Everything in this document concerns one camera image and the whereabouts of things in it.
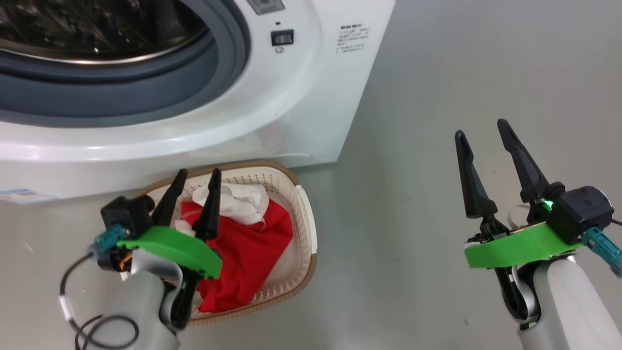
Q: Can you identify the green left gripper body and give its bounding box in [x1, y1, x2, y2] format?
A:
[117, 226, 223, 329]

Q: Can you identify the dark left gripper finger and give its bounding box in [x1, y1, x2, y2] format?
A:
[193, 168, 223, 242]
[151, 168, 189, 228]

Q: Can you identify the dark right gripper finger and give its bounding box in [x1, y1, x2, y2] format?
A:
[497, 118, 551, 205]
[454, 130, 499, 220]

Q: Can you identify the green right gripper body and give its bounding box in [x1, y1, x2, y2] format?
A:
[464, 216, 585, 322]

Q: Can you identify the red and white garment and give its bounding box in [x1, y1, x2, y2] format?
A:
[174, 182, 294, 314]

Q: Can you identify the cream basket with brown rim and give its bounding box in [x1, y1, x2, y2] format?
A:
[130, 160, 318, 326]

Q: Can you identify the white front-load washing machine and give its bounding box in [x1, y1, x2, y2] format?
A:
[0, 0, 397, 201]

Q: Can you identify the stainless steel washing machine drum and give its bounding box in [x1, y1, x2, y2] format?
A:
[0, 0, 210, 65]

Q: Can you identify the blue energy label sticker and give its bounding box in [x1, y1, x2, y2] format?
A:
[0, 188, 60, 205]

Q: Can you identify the right black cable teal plug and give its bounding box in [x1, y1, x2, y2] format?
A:
[582, 218, 622, 279]

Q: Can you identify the black cable teal plug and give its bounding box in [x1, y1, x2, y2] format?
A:
[582, 218, 622, 279]
[59, 224, 141, 350]

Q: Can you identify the left black cable teal plug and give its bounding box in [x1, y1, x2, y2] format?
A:
[59, 224, 141, 350]

